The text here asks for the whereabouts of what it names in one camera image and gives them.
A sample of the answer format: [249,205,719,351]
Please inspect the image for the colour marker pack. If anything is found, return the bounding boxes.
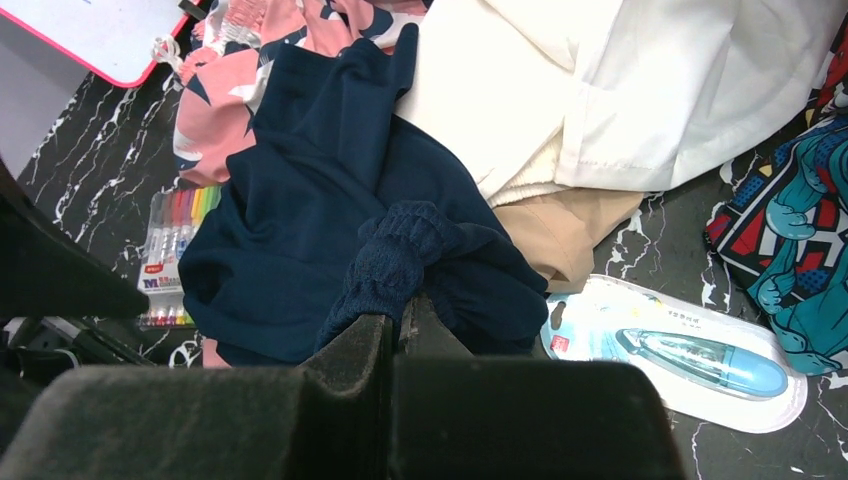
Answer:
[137,186,221,329]

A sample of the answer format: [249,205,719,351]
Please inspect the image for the navy blue shorts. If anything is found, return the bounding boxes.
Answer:
[179,24,548,366]

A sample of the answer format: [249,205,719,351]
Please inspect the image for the beige shorts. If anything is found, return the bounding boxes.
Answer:
[494,188,644,293]

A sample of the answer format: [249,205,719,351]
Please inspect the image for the blue correction tape package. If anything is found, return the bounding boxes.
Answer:
[540,274,808,434]

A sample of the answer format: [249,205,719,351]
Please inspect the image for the pink framed whiteboard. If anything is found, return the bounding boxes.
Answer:
[1,0,200,88]

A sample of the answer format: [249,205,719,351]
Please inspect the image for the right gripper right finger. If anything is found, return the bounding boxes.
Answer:
[396,294,473,359]

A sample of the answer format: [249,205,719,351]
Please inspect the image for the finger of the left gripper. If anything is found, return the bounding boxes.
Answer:
[1,166,149,318]

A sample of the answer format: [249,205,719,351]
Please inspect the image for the white shorts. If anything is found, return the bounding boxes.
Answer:
[396,1,847,198]

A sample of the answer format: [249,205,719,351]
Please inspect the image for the pink patterned shorts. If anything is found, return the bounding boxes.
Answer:
[152,0,430,186]

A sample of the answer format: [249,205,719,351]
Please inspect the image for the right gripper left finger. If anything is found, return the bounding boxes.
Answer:
[299,315,393,398]

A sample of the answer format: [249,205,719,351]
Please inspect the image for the comic print shorts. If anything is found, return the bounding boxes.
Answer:
[705,30,847,376]

